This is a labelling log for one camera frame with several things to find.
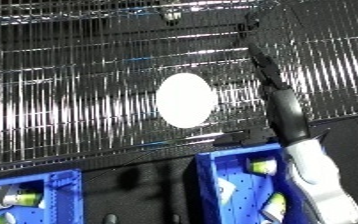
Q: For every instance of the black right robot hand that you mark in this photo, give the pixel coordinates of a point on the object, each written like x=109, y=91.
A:
x=288, y=113

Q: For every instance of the pale right robot arm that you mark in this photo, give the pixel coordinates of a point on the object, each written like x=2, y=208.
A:
x=317, y=180

